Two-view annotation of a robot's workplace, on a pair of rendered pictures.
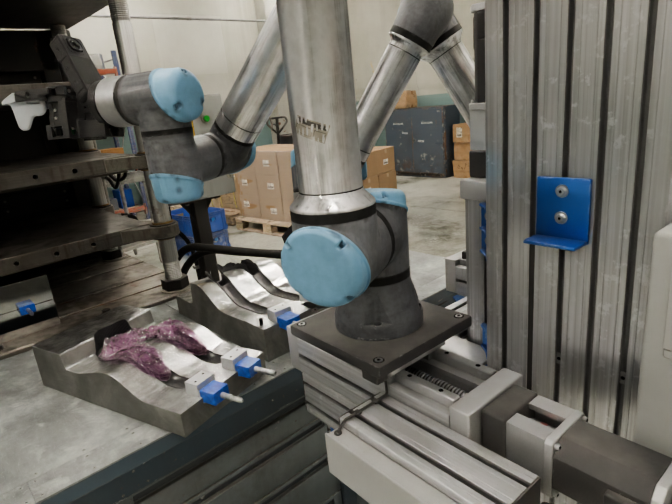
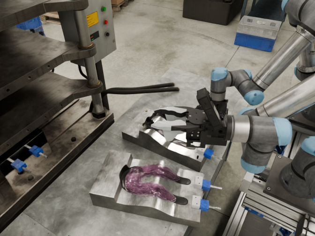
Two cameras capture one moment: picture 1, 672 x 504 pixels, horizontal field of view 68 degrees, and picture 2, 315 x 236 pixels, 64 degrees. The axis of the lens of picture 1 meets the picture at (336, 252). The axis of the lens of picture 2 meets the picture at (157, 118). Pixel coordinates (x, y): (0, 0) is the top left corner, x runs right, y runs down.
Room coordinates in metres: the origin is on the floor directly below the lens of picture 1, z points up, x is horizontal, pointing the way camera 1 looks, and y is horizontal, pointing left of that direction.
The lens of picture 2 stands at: (0.41, 0.67, 1.92)
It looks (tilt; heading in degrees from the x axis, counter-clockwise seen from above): 42 degrees down; 341
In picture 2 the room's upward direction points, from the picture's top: straight up
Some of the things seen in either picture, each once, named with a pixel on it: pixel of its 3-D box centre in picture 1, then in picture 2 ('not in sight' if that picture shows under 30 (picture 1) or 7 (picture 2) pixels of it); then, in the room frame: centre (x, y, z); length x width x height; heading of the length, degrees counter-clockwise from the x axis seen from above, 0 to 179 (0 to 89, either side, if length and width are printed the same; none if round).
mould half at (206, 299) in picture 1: (252, 297); (169, 131); (1.38, 0.26, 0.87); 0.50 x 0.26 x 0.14; 41
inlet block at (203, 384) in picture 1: (218, 393); (206, 205); (0.90, 0.27, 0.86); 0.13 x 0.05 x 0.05; 58
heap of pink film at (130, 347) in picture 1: (148, 342); (151, 179); (1.08, 0.47, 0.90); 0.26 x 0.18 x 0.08; 58
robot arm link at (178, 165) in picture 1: (181, 163); (255, 150); (0.79, 0.23, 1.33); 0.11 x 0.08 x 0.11; 154
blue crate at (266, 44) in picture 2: not in sight; (256, 37); (3.64, -2.18, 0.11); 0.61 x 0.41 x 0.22; 42
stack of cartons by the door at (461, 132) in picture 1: (481, 150); not in sight; (7.71, -2.39, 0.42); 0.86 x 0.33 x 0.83; 42
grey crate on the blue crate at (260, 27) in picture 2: not in sight; (258, 27); (3.64, -2.18, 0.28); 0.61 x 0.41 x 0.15; 42
